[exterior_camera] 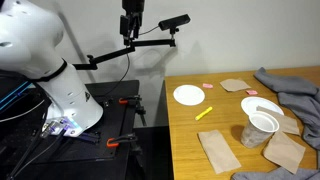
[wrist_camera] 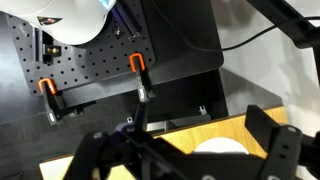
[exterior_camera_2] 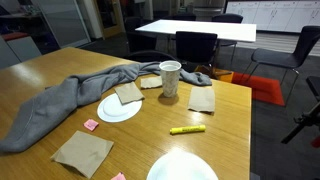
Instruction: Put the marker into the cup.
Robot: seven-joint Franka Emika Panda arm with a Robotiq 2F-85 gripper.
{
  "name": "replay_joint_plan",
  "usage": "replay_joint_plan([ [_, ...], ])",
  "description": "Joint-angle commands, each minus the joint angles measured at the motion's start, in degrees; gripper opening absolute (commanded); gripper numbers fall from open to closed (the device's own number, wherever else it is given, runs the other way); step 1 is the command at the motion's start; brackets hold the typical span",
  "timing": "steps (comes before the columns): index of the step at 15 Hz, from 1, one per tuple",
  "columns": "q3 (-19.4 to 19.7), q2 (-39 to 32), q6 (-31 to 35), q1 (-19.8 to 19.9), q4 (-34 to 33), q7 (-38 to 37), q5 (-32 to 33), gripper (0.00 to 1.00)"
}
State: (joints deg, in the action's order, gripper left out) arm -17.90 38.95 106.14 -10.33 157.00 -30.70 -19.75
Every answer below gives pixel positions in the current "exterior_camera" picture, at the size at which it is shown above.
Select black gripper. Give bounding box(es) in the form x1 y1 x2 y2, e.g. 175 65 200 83
119 0 146 47

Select yellow marker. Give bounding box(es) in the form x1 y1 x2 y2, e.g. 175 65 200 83
194 106 214 121

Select white paper cup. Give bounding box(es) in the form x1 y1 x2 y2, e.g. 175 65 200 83
240 111 280 149

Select orange black bar clamp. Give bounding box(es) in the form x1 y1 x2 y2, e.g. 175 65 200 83
118 95 148 127
106 133 138 149

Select empty white paper plate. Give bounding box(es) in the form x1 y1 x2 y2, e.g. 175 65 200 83
172 84 206 107

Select square brown paper napkin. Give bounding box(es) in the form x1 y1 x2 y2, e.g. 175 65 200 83
219 78 252 93

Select silver base connector plug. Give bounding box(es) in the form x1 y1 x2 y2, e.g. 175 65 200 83
40 120 62 138

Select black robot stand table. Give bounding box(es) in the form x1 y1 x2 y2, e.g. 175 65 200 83
0 79 174 180

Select black control box blue stripes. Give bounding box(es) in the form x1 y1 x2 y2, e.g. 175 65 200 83
0 69 46 123

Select white plate under napkin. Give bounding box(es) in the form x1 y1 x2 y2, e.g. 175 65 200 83
240 96 285 118

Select long brown paper napkin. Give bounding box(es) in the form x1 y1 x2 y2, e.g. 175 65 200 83
197 129 242 175

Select grey cloth sweater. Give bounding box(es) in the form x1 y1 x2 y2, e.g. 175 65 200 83
231 67 320 180

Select brown napkin lying on plate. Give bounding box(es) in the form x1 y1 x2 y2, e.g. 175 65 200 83
255 105 301 136

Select small brown paper napkin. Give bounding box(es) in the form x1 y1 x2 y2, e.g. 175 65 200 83
262 130 307 175

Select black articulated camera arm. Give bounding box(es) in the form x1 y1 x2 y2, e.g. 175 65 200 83
72 28 177 71

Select thin black camera cable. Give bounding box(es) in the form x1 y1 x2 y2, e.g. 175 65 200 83
99 24 161 98

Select black exterior camera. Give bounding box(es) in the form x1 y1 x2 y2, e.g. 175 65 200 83
158 13 192 32

